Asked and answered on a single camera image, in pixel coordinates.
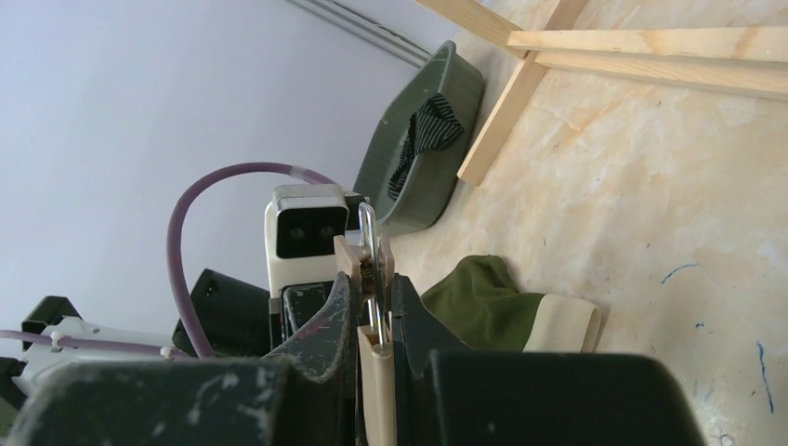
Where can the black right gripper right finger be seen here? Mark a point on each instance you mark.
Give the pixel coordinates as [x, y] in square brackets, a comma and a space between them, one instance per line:
[449, 394]

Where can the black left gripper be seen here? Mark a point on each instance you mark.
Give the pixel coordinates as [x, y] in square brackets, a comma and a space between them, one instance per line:
[290, 313]

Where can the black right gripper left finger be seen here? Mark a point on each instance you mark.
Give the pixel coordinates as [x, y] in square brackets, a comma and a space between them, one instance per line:
[295, 395]

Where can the green underwear with cream waistband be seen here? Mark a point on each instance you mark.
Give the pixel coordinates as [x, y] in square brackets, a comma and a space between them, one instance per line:
[481, 304]

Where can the beige clip hanger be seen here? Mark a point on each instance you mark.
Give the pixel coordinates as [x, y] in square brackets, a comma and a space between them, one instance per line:
[370, 267]

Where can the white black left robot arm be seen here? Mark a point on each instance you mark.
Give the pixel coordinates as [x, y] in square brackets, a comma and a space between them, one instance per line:
[234, 314]

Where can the grey-green plastic tub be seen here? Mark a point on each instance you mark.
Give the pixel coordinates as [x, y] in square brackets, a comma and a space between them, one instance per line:
[430, 185]

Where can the black striped garment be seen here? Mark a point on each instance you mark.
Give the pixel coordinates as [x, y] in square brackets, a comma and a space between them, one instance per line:
[432, 127]

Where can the light wooden clothes rack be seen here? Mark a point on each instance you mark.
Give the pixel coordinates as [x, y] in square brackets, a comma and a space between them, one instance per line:
[746, 61]

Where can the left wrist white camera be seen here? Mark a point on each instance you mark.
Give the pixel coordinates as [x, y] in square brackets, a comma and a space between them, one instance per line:
[301, 222]

